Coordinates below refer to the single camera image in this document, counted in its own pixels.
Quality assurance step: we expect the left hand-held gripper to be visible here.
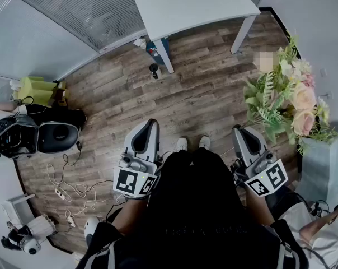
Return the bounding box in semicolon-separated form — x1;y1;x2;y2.
112;118;162;200

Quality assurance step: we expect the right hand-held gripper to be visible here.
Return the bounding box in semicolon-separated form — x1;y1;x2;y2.
232;124;289;198

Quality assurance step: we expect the pink and green flowers bouquet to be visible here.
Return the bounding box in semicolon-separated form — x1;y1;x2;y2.
243;34;338;154

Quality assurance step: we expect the person's left forearm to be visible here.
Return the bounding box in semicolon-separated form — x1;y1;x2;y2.
112;193;158;236

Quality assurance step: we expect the person's right forearm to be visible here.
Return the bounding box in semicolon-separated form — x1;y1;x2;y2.
243;186;276;226

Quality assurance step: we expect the white desk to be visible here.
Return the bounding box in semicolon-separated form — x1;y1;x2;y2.
130;0;261;74

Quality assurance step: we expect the person's left white shoe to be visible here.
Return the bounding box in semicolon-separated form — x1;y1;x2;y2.
176;137;189;152

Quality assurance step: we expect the person's white shoe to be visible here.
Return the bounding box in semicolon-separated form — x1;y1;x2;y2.
198;135;212;151
176;137;189;152

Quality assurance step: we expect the person's right white shoe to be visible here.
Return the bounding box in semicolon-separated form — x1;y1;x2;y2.
198;135;212;151

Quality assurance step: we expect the black cloth bag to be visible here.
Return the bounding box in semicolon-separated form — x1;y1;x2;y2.
26;104;88;132

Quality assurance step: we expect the pale grey stand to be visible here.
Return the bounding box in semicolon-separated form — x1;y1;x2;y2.
297;129;338;210

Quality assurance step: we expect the person in black shirt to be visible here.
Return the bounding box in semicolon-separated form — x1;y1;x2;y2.
76;147;309;269

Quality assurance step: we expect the black open carrying case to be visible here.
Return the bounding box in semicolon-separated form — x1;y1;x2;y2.
0;113;81;160

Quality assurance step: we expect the brown cardboard box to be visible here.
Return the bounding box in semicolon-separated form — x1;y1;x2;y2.
51;80;71;108

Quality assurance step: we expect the blue bag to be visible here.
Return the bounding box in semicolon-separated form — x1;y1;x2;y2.
145;37;170;64

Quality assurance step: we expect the white rounded device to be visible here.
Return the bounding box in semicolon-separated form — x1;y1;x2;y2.
84;216;101;244

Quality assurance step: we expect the white crumpled bag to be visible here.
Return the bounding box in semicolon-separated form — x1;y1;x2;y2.
132;36;148;49

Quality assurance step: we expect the lime green bag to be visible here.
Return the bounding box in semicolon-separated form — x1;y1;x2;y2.
12;76;58;108

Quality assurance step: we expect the white cabinet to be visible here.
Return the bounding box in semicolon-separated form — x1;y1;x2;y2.
1;193;36;227

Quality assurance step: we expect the black cable with adapter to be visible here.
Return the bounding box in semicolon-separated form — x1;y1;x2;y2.
62;140;83;167

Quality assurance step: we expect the white power strip with cables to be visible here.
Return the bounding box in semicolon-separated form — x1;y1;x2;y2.
46;163;98;207

